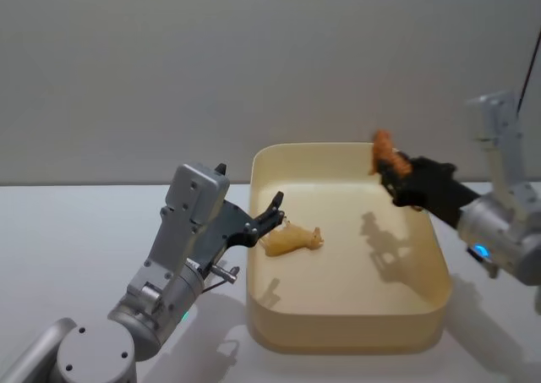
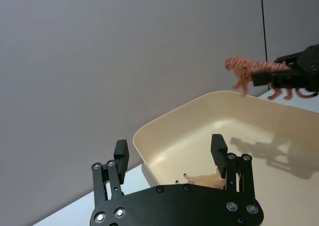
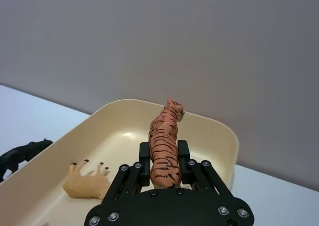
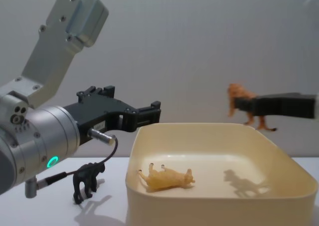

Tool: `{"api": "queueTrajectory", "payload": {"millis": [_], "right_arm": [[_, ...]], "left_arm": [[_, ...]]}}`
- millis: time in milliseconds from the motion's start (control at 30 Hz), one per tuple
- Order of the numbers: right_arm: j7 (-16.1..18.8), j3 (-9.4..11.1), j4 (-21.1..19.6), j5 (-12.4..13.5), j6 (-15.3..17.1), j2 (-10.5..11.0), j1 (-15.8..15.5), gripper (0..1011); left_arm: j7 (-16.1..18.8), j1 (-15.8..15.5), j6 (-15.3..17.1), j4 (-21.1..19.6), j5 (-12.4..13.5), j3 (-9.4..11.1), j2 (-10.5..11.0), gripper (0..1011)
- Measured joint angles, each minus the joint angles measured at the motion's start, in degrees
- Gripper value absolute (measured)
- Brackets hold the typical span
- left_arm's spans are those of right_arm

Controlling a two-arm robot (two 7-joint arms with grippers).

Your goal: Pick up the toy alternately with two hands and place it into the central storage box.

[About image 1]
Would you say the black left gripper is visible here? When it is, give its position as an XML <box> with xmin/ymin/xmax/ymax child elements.
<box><xmin>189</xmin><ymin>162</ymin><xmax>287</xmax><ymax>275</ymax></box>

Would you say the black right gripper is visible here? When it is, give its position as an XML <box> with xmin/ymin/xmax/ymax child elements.
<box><xmin>376</xmin><ymin>147</ymin><xmax>483</xmax><ymax>229</ymax></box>

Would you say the orange fried food piece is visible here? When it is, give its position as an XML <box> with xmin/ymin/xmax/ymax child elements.
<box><xmin>367</xmin><ymin>129</ymin><xmax>413</xmax><ymax>178</ymax></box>

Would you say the pale fried food piece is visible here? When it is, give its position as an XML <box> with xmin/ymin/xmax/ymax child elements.
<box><xmin>258</xmin><ymin>216</ymin><xmax>326</xmax><ymax>259</ymax></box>

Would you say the cream plastic tub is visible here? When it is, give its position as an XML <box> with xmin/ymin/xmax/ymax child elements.
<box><xmin>245</xmin><ymin>141</ymin><xmax>455</xmax><ymax>356</ymax></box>

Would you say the thin cable with silver plug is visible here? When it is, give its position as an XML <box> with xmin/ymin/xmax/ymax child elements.
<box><xmin>201</xmin><ymin>265</ymin><xmax>241</xmax><ymax>293</ymax></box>

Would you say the thin dark red cable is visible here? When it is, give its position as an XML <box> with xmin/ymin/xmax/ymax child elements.
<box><xmin>516</xmin><ymin>30</ymin><xmax>541</xmax><ymax>114</ymax></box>

